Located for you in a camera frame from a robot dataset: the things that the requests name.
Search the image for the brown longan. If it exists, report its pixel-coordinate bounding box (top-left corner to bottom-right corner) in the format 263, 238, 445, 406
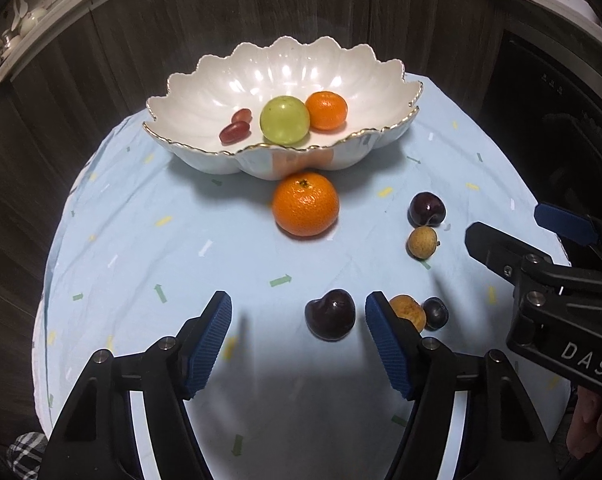
389, 295, 427, 333

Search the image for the small dark grape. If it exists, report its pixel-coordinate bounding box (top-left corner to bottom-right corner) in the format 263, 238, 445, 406
421, 297, 450, 332

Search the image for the dark heart-shaped cherry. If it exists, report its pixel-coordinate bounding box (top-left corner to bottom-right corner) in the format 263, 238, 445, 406
304, 289, 356, 341

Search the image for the small tan longan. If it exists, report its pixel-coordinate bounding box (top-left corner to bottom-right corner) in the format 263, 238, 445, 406
406, 226, 440, 261

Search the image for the large orange mandarin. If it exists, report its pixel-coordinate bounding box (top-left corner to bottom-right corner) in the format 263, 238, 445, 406
271, 171, 340, 237

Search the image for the red grape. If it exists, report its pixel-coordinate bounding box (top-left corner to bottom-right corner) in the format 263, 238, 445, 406
219, 120, 251, 145
231, 108, 252, 122

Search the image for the small orange mandarin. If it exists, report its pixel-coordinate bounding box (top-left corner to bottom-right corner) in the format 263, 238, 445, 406
305, 91, 348, 131

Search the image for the right hand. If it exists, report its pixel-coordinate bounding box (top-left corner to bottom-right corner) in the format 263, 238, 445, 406
566, 386, 602, 460

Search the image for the light blue patterned tablecloth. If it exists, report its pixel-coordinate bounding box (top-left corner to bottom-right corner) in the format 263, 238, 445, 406
32, 81, 566, 479

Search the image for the red grape in bowl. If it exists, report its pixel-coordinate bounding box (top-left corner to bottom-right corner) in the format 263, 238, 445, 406
231, 108, 252, 122

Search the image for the green grape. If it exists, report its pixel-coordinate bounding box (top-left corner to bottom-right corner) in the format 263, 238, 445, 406
260, 96, 310, 145

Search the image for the white scalloped ceramic bowl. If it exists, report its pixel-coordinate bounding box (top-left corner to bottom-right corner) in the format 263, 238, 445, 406
144, 36, 423, 180

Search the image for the white teapot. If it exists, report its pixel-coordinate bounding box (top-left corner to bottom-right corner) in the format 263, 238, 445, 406
10, 0, 47, 37

